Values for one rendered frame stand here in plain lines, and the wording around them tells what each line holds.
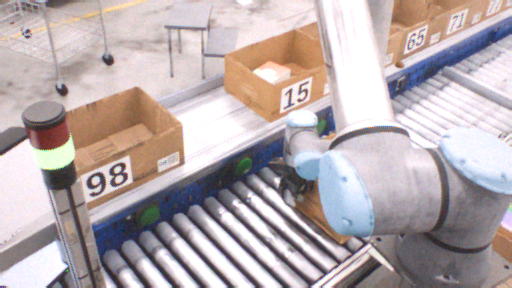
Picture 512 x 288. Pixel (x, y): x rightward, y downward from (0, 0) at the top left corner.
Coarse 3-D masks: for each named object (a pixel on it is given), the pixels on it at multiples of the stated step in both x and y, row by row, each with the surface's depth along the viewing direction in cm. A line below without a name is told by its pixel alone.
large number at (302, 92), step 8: (304, 80) 192; (288, 88) 188; (296, 88) 191; (304, 88) 194; (288, 96) 190; (296, 96) 194; (304, 96) 197; (288, 104) 193; (296, 104) 196; (280, 112) 192
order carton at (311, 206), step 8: (328, 136) 181; (312, 192) 165; (296, 200) 174; (304, 200) 170; (312, 200) 166; (320, 200) 163; (304, 208) 172; (312, 208) 168; (320, 208) 165; (312, 216) 170; (320, 216) 166; (320, 224) 168; (328, 224) 165; (328, 232) 166; (336, 232) 163; (336, 240) 165; (344, 240) 164
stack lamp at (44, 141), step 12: (36, 132) 59; (48, 132) 59; (60, 132) 60; (36, 144) 60; (48, 144) 60; (60, 144) 61; (36, 156) 61; (48, 156) 61; (60, 156) 62; (72, 156) 64; (48, 168) 62
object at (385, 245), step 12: (372, 240) 103; (384, 240) 103; (384, 252) 101; (396, 252) 101; (492, 252) 102; (396, 264) 98; (492, 264) 99; (504, 264) 100; (408, 276) 96; (492, 276) 97; (504, 276) 97
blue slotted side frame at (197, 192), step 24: (504, 24) 292; (456, 48) 263; (480, 48) 286; (408, 72) 233; (432, 72) 258; (264, 144) 185; (216, 168) 174; (168, 192) 163; (192, 192) 176; (216, 192) 186; (120, 216) 154; (168, 216) 174; (96, 240) 156; (120, 240) 164
